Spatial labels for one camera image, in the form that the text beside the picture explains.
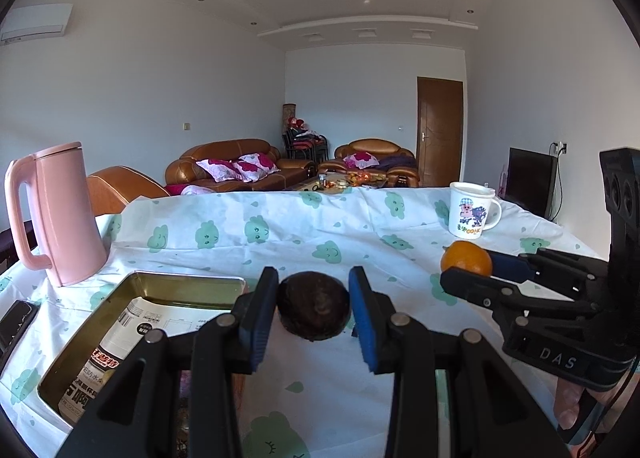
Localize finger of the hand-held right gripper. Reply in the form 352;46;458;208
487;247;609;300
440;268;607;339

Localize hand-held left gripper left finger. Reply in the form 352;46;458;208
57;267;280;458

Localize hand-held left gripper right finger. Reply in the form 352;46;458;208
348;265;561;458

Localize orange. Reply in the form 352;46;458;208
440;241;493;278

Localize dark brown round fruit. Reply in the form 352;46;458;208
276;272;351;341

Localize metal tray with paper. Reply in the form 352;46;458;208
37;271;248;431

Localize person's right hand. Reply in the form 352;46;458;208
554;377;585;433

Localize white cartoon mug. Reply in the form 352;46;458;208
447;181;502;239

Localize black television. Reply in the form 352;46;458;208
506;147;558;216

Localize white green-print tablecloth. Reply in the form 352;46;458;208
0;185;608;458

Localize printed paper sheet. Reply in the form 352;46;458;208
57;297;236;426

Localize cluttered coffee table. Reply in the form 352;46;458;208
285;171;388;194

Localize brown wooden door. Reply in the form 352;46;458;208
416;77;464;186

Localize purple blanket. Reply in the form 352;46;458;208
375;153;417;171

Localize brown leather three-seat sofa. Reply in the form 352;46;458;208
166;138;317;184

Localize brown leather armchair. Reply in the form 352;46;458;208
317;138;420;187
86;165;171;215

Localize stacked dark chairs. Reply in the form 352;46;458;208
282;128;329;164

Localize pink electric kettle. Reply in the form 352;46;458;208
4;141;108;287

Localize black smartphone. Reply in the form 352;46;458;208
0;301;41;364

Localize white wall air conditioner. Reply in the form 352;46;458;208
0;3;73;45

